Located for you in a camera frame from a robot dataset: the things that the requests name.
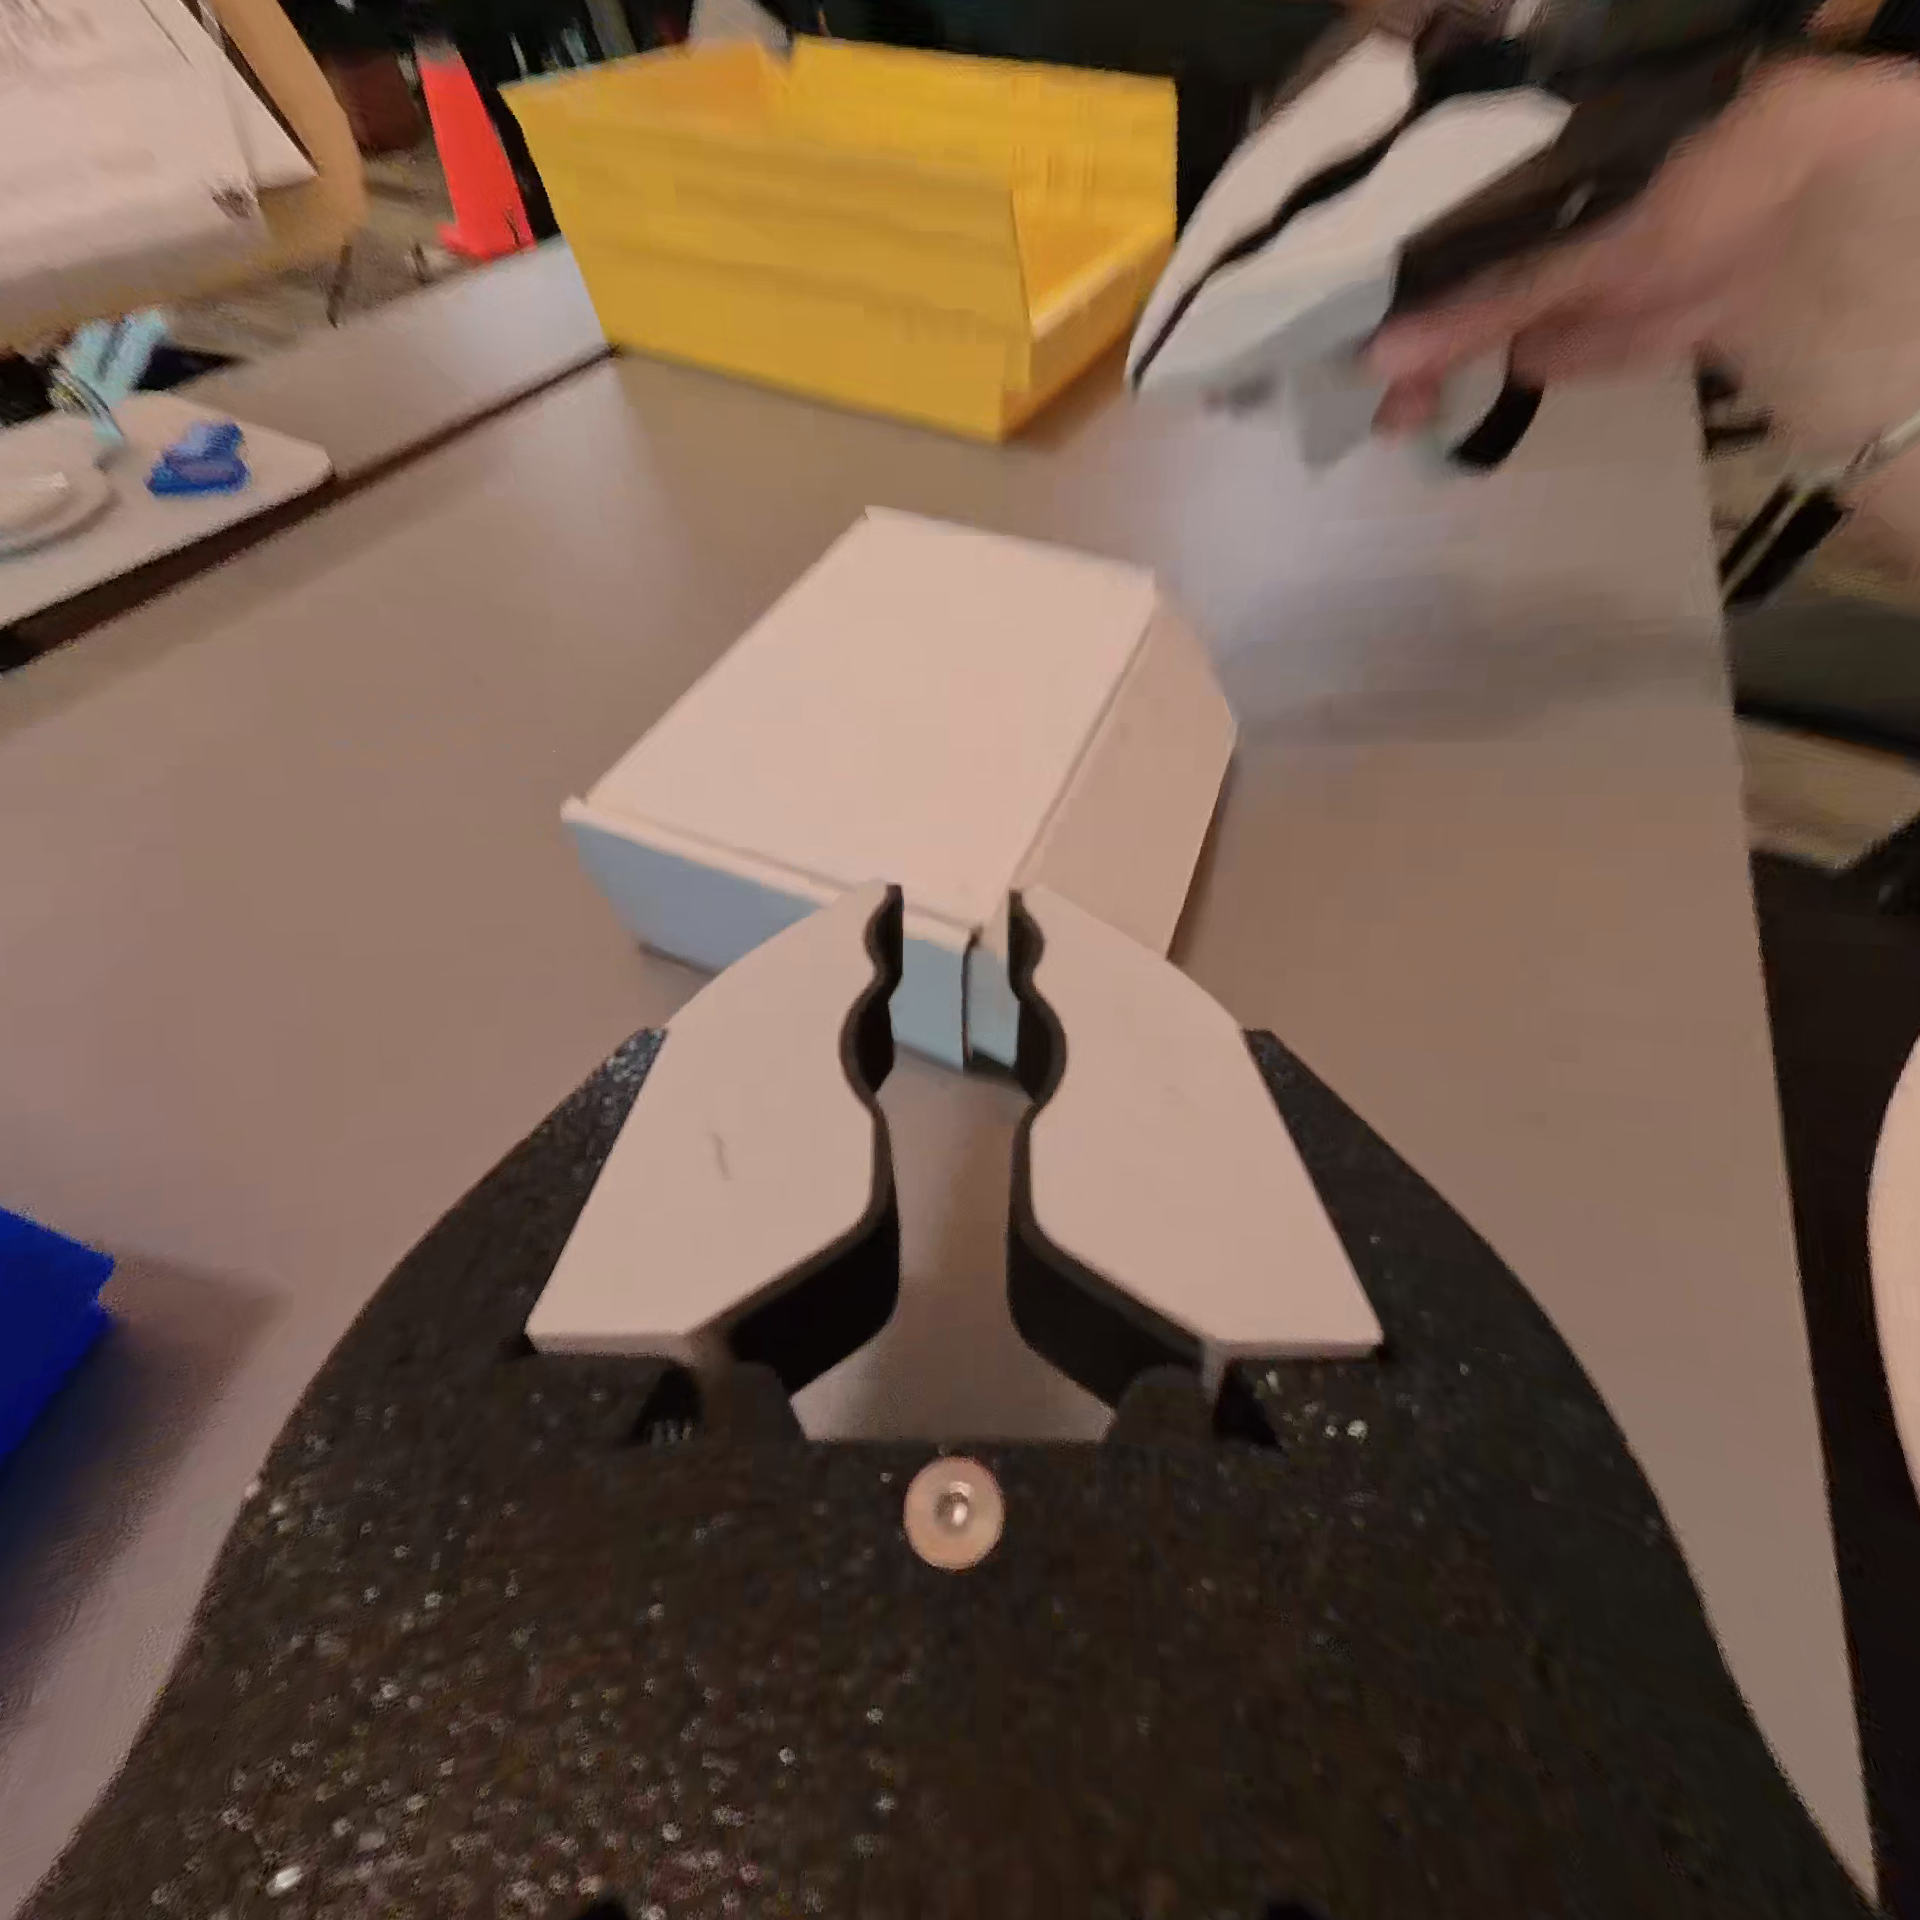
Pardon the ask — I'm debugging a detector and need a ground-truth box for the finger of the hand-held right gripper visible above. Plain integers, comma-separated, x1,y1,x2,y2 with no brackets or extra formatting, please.
1126,94,1573,405
1171,32,1446,317

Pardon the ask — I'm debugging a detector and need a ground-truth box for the tan board with instruction sheet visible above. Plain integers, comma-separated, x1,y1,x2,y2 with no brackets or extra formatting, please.
0,0,368,338

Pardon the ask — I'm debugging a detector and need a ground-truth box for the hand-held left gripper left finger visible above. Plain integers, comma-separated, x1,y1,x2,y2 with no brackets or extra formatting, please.
526,883,905,1390

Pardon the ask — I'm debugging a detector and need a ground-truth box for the small blue clip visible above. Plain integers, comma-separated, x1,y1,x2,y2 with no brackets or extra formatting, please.
147,422,250,497

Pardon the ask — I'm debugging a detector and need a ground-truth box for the white board stand base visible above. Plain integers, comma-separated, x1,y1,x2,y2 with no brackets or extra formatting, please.
0,393,336,633

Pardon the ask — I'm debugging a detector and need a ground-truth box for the person's right hand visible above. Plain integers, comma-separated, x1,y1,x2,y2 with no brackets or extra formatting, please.
1366,59,1920,453

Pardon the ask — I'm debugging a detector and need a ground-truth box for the person's white shirt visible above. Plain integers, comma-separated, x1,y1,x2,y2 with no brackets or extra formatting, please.
1867,1036,1920,1502

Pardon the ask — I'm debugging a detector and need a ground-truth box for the blue plastic bin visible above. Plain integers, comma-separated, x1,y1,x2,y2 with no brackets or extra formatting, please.
0,1206,119,1465

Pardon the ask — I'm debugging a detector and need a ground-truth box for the yellow plastic bin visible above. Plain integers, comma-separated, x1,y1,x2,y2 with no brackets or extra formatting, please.
504,32,1179,443

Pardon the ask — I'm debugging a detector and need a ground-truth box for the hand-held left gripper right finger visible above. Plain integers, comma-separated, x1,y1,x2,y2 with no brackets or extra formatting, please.
1006,885,1385,1404

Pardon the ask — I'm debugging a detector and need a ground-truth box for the white cardboard box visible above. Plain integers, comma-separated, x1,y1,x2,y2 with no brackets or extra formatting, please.
562,506,1240,1069

